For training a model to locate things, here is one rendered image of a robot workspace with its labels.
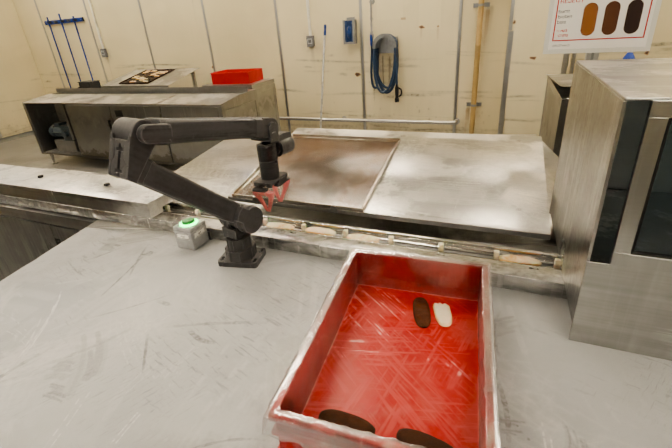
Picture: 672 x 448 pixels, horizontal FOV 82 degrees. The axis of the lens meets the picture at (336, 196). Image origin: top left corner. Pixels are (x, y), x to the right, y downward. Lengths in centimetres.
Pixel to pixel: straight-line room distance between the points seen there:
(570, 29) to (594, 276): 108
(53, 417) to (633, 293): 107
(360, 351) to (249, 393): 23
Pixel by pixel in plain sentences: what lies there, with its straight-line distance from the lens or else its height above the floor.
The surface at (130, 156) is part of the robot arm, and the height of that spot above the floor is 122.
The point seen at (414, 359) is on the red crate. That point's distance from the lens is 84.
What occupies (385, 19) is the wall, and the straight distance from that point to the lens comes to 481.
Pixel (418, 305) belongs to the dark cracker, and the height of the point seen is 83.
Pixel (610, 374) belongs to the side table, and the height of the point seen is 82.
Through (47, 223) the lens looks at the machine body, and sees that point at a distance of 201.
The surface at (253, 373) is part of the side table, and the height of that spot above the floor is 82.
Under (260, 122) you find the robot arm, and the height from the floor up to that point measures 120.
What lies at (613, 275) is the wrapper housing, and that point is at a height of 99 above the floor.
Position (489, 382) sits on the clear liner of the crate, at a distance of 69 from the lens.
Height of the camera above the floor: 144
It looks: 24 degrees down
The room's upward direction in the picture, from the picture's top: 4 degrees counter-clockwise
